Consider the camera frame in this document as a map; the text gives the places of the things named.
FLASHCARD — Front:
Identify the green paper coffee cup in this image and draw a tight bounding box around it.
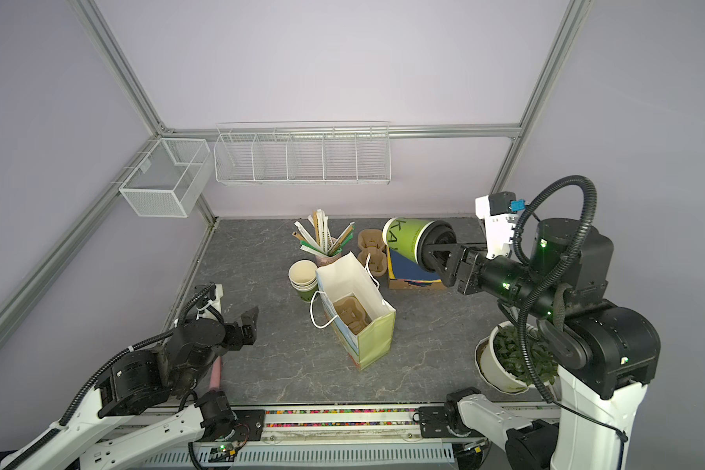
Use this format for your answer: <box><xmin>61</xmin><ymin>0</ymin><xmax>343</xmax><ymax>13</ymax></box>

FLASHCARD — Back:
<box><xmin>383</xmin><ymin>217</ymin><xmax>431</xmax><ymax>263</ymax></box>

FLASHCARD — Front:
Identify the brown pulp cup carrier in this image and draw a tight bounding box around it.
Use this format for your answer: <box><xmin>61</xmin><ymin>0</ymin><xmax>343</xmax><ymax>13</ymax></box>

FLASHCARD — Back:
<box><xmin>334</xmin><ymin>295</ymin><xmax>371</xmax><ymax>335</ymax></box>

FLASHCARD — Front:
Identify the stack of pulp carriers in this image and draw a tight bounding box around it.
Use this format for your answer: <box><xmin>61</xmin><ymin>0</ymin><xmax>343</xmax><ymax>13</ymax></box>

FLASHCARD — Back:
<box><xmin>358</xmin><ymin>229</ymin><xmax>388</xmax><ymax>278</ymax></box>

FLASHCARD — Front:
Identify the white wrapped straw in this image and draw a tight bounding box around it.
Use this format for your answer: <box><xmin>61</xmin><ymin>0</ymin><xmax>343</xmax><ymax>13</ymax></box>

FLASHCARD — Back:
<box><xmin>311</xmin><ymin>210</ymin><xmax>330</xmax><ymax>255</ymax></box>

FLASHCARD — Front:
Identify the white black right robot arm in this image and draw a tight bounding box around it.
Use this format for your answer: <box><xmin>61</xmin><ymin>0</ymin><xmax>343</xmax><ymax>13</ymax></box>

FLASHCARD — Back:
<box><xmin>413</xmin><ymin>175</ymin><xmax>661</xmax><ymax>469</ymax></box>

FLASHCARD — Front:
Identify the green wrapped straw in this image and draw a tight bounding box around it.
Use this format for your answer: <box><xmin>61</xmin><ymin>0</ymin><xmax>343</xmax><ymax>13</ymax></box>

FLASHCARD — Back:
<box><xmin>327</xmin><ymin>222</ymin><xmax>356</xmax><ymax>257</ymax></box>

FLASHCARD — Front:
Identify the black cup lid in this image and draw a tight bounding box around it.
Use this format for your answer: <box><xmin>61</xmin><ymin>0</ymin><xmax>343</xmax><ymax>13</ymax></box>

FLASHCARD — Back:
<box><xmin>415</xmin><ymin>221</ymin><xmax>457</xmax><ymax>274</ymax></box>

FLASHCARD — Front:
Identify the illustrated paper bag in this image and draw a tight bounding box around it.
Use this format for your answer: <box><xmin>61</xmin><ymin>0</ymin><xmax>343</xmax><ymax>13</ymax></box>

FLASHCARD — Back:
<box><xmin>309</xmin><ymin>254</ymin><xmax>396</xmax><ymax>370</ymax></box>

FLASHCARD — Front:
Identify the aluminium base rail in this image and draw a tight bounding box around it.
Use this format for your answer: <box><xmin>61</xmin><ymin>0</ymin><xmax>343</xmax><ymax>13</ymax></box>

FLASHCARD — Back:
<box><xmin>87</xmin><ymin>400</ymin><xmax>600</xmax><ymax>470</ymax></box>

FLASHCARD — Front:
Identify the stack of paper cups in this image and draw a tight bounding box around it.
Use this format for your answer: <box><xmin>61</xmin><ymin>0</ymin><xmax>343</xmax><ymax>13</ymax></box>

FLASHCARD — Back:
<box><xmin>288</xmin><ymin>260</ymin><xmax>318</xmax><ymax>303</ymax></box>

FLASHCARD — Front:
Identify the potted green plant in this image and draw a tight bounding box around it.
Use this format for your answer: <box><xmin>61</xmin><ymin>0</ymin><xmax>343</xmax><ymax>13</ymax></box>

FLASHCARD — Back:
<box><xmin>474</xmin><ymin>321</ymin><xmax>558</xmax><ymax>395</ymax></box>

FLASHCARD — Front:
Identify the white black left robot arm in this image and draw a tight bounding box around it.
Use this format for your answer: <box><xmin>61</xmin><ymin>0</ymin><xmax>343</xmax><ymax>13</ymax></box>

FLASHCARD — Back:
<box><xmin>0</xmin><ymin>284</ymin><xmax>260</xmax><ymax>469</ymax></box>

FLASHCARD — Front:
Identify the pink straw holder cup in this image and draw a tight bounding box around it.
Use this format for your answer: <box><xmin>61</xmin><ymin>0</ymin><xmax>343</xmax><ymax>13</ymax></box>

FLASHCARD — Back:
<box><xmin>315</xmin><ymin>252</ymin><xmax>342</xmax><ymax>266</ymax></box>

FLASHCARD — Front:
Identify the small white mesh basket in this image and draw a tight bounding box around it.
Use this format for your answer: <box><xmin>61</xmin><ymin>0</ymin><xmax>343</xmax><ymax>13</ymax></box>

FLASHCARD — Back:
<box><xmin>119</xmin><ymin>138</ymin><xmax>213</xmax><ymax>219</ymax></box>

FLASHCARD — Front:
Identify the long white wire shelf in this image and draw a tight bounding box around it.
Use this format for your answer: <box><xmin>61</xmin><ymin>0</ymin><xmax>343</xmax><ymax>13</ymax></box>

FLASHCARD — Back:
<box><xmin>213</xmin><ymin>121</ymin><xmax>392</xmax><ymax>185</ymax></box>

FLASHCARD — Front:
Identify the brown cardboard box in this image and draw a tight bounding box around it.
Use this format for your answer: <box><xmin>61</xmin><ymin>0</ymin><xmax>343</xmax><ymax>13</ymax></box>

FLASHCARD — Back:
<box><xmin>388</xmin><ymin>279</ymin><xmax>447</xmax><ymax>291</ymax></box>

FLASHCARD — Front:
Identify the purple pink garden trowel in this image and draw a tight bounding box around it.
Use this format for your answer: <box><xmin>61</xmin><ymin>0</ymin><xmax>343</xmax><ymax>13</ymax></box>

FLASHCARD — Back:
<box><xmin>209</xmin><ymin>356</ymin><xmax>222</xmax><ymax>391</ymax></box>

